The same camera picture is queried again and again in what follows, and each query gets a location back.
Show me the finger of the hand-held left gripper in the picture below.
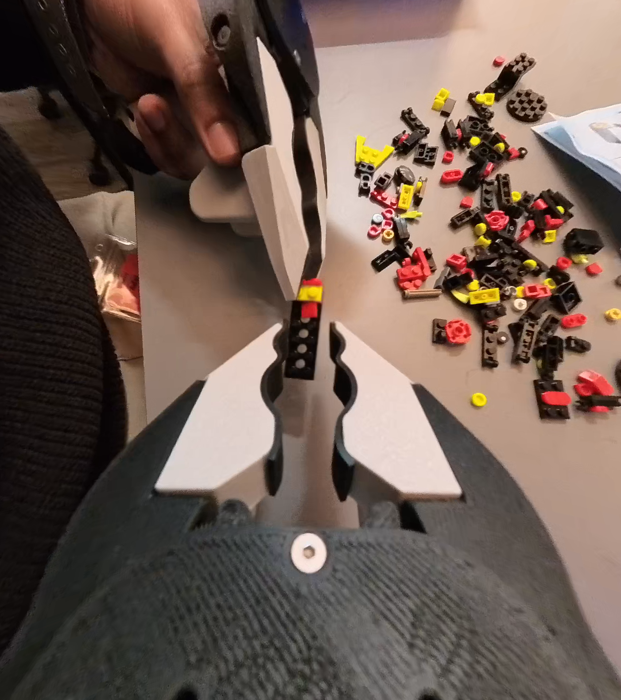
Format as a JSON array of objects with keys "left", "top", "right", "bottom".
[
  {"left": 298, "top": 116, "right": 329, "bottom": 281},
  {"left": 189, "top": 37, "right": 315, "bottom": 303}
]

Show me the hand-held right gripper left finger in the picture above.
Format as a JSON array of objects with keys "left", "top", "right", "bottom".
[{"left": 154, "top": 322, "right": 285, "bottom": 509}]

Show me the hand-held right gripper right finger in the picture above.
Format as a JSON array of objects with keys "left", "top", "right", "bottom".
[{"left": 330, "top": 321, "right": 464, "bottom": 512}]

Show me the black beam lego assembly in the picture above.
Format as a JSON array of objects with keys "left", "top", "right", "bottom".
[{"left": 284, "top": 278, "right": 325, "bottom": 381}]

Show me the pile of loose lego pieces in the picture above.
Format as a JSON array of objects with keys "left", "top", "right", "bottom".
[{"left": 354, "top": 52, "right": 621, "bottom": 422}]

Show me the clear bag of lego parts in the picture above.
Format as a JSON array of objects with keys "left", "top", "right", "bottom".
[{"left": 89, "top": 232, "right": 141, "bottom": 329}]

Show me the lego instruction booklet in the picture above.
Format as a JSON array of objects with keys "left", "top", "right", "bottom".
[{"left": 531, "top": 100, "right": 621, "bottom": 312}]

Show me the person's left hand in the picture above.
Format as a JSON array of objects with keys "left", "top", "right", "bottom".
[{"left": 87, "top": 0, "right": 242, "bottom": 181}]

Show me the black chair base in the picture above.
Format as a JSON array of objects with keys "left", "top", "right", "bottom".
[{"left": 37, "top": 87, "right": 136, "bottom": 187}]

